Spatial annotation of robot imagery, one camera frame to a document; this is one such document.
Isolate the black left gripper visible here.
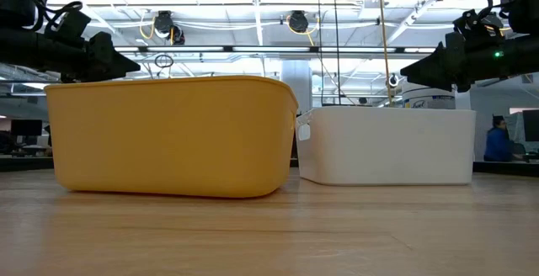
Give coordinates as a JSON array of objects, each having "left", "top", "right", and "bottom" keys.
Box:
[{"left": 61, "top": 30, "right": 141, "bottom": 83}]

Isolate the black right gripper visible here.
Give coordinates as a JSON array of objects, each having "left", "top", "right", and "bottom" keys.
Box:
[{"left": 400, "top": 34, "right": 513, "bottom": 93}]

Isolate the yellow plastic bin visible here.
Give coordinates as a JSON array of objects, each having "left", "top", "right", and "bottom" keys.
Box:
[{"left": 44, "top": 75, "right": 300, "bottom": 199}]

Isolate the white plastic bin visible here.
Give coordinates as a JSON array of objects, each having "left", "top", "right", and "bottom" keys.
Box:
[{"left": 293, "top": 105, "right": 477, "bottom": 186}]

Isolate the white wipes canister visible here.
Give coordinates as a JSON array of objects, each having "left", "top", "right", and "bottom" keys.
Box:
[{"left": 402, "top": 82, "right": 456, "bottom": 109}]

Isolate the person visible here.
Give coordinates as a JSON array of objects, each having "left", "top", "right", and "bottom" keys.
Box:
[{"left": 483, "top": 114, "right": 526, "bottom": 162}]

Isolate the black monitor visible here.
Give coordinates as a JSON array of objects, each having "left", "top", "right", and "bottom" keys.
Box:
[
  {"left": 9, "top": 118, "right": 44, "bottom": 138},
  {"left": 521, "top": 108, "right": 539, "bottom": 142}
]

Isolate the white column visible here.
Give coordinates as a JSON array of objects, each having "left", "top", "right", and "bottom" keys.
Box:
[{"left": 280, "top": 60, "right": 315, "bottom": 115}]

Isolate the ceiling light bar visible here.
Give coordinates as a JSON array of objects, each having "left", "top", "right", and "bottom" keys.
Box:
[{"left": 113, "top": 45, "right": 439, "bottom": 55}]

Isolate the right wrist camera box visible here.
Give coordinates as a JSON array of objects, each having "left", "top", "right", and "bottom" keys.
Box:
[{"left": 452, "top": 8, "right": 504, "bottom": 40}]

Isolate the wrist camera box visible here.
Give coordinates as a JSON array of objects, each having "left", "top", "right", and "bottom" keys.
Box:
[
  {"left": 452, "top": 8, "right": 504, "bottom": 40},
  {"left": 44, "top": 9, "right": 92, "bottom": 45}
]

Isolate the yellow hanging cable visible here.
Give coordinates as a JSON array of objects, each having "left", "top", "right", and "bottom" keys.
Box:
[{"left": 376, "top": 0, "right": 396, "bottom": 109}]

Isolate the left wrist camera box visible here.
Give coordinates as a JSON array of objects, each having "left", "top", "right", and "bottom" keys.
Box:
[{"left": 44, "top": 9, "right": 92, "bottom": 45}]

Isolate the black ceiling cable reel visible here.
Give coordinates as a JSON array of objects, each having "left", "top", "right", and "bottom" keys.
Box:
[
  {"left": 141, "top": 9, "right": 186, "bottom": 45},
  {"left": 286, "top": 9, "right": 317, "bottom": 46}
]

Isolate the thin black hanging cable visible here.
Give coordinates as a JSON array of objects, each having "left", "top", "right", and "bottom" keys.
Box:
[{"left": 316, "top": 0, "right": 324, "bottom": 107}]

